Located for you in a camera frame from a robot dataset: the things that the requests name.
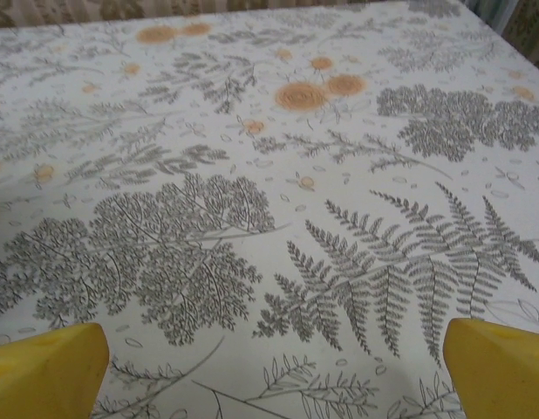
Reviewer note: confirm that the floral tablecloth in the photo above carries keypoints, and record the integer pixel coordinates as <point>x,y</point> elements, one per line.
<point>252,218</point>

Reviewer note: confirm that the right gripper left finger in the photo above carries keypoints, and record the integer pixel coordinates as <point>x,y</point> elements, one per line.
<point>42,375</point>

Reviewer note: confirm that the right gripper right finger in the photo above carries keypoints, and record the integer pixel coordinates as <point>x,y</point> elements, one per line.
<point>500,375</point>

